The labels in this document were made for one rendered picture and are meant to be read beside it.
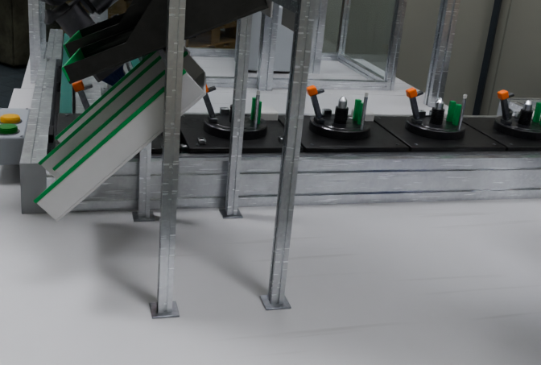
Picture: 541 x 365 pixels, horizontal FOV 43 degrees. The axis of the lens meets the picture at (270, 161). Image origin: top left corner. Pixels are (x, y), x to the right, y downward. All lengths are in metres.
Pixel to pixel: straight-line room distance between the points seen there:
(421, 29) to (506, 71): 0.69
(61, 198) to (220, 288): 0.29
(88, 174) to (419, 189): 0.80
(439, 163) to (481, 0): 3.70
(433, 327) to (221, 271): 0.35
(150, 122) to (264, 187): 0.49
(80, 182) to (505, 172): 0.98
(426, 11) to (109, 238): 4.27
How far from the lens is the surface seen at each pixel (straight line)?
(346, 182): 1.43
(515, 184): 1.64
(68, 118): 1.53
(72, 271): 1.14
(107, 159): 0.96
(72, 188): 0.98
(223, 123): 1.47
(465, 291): 1.20
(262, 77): 2.31
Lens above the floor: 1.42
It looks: 20 degrees down
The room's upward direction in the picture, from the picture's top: 5 degrees clockwise
